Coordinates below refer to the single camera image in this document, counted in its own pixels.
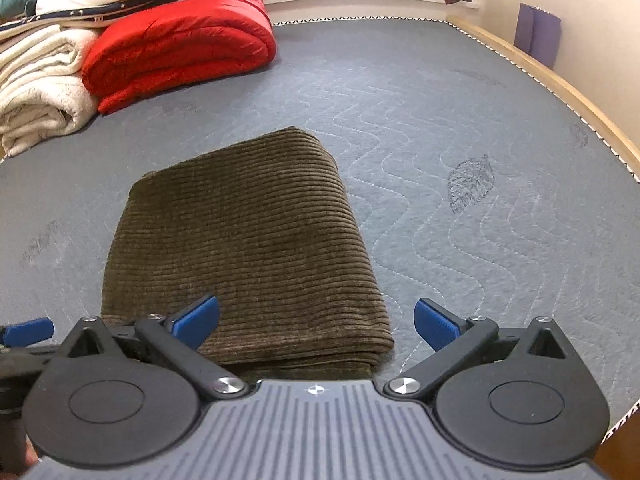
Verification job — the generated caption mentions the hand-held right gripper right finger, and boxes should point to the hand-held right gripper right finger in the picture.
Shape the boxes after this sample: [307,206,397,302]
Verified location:
[384,298,576,402]

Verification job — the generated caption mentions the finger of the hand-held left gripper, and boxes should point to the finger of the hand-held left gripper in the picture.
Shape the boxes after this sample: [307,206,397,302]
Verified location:
[0,317,62,361]

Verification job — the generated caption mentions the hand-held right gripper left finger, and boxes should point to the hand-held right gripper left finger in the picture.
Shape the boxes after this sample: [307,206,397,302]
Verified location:
[57,295,248,402]

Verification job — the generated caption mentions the brown corduroy pants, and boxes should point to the brown corduroy pants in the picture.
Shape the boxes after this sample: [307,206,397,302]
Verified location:
[100,126,396,381]

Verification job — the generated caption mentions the white fluffy folded blanket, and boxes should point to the white fluffy folded blanket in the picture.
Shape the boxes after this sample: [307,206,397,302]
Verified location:
[0,25,106,158]

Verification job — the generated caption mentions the red folded quilt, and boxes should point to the red folded quilt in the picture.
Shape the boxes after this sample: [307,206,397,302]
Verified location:
[81,0,277,115]

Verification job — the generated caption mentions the navy patterned blanket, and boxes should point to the navy patterned blanket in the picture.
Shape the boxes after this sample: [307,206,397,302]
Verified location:
[0,0,218,43]

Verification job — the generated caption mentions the wooden bed frame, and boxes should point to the wooden bed frame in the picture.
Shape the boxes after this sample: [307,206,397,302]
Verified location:
[447,15,640,183]

